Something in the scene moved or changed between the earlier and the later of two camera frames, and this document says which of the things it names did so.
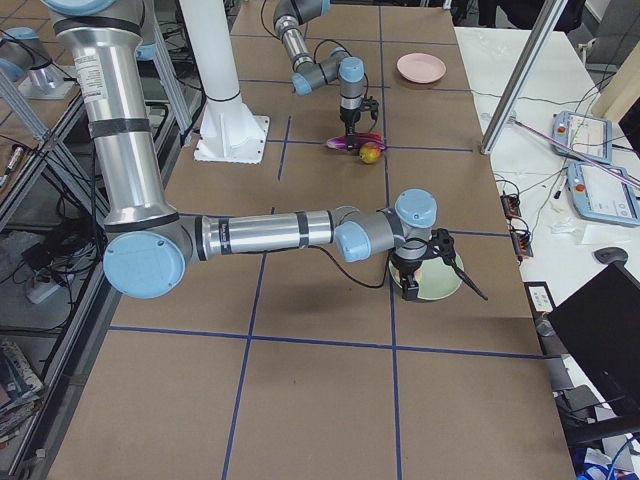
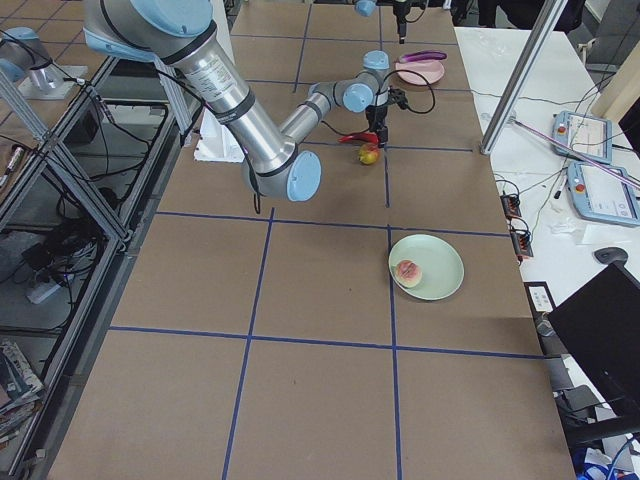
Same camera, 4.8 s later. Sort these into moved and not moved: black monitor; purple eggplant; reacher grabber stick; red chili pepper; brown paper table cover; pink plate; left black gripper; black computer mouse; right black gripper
Moved: purple eggplant; left black gripper; right black gripper
Not moved: pink plate; black computer mouse; brown paper table cover; red chili pepper; black monitor; reacher grabber stick
